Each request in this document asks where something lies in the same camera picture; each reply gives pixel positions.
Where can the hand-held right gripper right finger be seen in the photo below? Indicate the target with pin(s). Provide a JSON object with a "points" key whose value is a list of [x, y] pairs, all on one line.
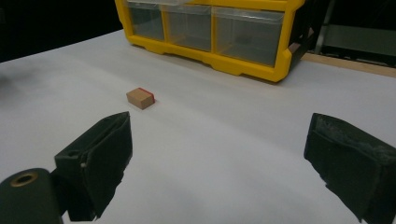
{"points": [[351, 168]]}

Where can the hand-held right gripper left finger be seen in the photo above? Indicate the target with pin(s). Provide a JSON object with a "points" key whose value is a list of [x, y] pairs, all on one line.
{"points": [[99, 161]]}

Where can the small wooden block red edge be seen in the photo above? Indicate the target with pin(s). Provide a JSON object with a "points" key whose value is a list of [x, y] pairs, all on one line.
{"points": [[140, 98]]}

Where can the yellow drawer organizer cabinet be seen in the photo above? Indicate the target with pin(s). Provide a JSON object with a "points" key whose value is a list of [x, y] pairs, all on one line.
{"points": [[218, 59]]}

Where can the metal stand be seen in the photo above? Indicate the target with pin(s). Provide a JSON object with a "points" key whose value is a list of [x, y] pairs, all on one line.
{"points": [[355, 37]]}

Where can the clear plastic drawer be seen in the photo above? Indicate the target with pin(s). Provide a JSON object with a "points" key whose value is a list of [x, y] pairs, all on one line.
{"points": [[145, 20], [188, 28], [247, 37]]}

